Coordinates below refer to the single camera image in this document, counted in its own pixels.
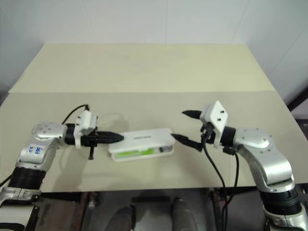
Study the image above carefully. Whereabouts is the rusty table frame leg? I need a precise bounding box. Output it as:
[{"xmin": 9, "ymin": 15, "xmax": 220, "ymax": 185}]
[{"xmin": 79, "ymin": 192, "xmax": 101, "ymax": 231}]

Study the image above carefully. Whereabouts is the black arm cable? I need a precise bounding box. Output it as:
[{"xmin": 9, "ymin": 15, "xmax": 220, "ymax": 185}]
[
  {"xmin": 62, "ymin": 104, "xmax": 91, "ymax": 126},
  {"xmin": 203, "ymin": 124, "xmax": 240, "ymax": 231}
]

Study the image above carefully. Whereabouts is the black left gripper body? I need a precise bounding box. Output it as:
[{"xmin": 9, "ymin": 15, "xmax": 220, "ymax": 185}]
[{"xmin": 81, "ymin": 129, "xmax": 102, "ymax": 161}]

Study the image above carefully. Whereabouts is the green highlighter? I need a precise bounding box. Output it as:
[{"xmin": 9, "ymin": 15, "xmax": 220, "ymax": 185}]
[{"xmin": 115, "ymin": 148, "xmax": 155, "ymax": 159}]

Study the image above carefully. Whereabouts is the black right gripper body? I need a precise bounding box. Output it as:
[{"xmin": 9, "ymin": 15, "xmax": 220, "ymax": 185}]
[{"xmin": 200, "ymin": 122, "xmax": 217, "ymax": 145}]

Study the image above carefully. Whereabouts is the dark rounded shape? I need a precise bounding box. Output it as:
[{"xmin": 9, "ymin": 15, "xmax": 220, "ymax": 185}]
[
  {"xmin": 112, "ymin": 205, "xmax": 136, "ymax": 231},
  {"xmin": 170, "ymin": 197, "xmax": 193, "ymax": 231}
]

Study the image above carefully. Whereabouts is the black table frame leg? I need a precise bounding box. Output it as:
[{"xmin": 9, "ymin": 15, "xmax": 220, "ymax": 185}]
[{"xmin": 207, "ymin": 187, "xmax": 228, "ymax": 231}]

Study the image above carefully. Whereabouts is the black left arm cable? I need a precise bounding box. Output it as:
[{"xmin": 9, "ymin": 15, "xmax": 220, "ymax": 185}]
[{"xmin": 62, "ymin": 104, "xmax": 91, "ymax": 126}]

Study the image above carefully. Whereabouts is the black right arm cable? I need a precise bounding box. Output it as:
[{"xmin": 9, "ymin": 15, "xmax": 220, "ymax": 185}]
[{"xmin": 203, "ymin": 124, "xmax": 240, "ymax": 231}]

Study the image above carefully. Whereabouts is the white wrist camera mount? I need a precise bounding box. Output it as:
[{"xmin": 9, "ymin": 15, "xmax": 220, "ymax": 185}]
[
  {"xmin": 73, "ymin": 109, "xmax": 98, "ymax": 148},
  {"xmin": 199, "ymin": 101, "xmax": 230, "ymax": 148}
]

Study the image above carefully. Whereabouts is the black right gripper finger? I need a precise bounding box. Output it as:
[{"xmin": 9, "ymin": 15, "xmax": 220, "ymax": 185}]
[
  {"xmin": 171, "ymin": 133, "xmax": 204, "ymax": 153},
  {"xmin": 181, "ymin": 109, "xmax": 203, "ymax": 119}
]

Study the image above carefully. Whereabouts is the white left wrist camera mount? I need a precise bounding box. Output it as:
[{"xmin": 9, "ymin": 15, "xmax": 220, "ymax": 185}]
[{"xmin": 73, "ymin": 109, "xmax": 98, "ymax": 148}]

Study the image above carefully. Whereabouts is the black metal frame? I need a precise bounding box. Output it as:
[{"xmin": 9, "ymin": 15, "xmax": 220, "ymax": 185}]
[{"xmin": 285, "ymin": 81, "xmax": 308, "ymax": 141}]

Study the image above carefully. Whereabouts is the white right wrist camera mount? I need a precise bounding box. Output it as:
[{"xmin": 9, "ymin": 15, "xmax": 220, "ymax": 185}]
[{"xmin": 199, "ymin": 101, "xmax": 230, "ymax": 148}]

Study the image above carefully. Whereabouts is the white plastic pencil case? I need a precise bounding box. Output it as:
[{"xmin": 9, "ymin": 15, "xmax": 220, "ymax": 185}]
[{"xmin": 107, "ymin": 128, "xmax": 174, "ymax": 163}]

